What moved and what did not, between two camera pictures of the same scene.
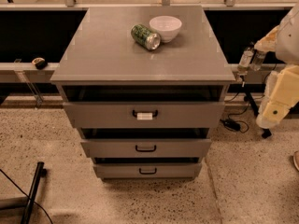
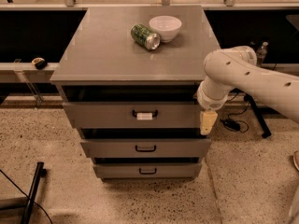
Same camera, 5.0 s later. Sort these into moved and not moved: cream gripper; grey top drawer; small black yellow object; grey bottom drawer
Moved: cream gripper
Not moved: grey top drawer; small black yellow object; grey bottom drawer
